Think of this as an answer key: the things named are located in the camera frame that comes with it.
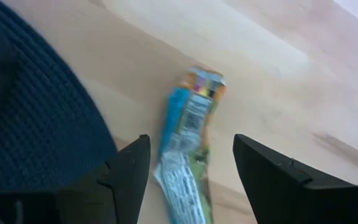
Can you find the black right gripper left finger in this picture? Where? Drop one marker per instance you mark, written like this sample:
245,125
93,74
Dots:
126,186

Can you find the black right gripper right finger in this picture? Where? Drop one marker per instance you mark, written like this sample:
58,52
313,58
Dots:
269,186

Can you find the dark blue woven mat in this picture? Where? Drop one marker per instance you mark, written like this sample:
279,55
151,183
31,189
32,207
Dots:
57,130

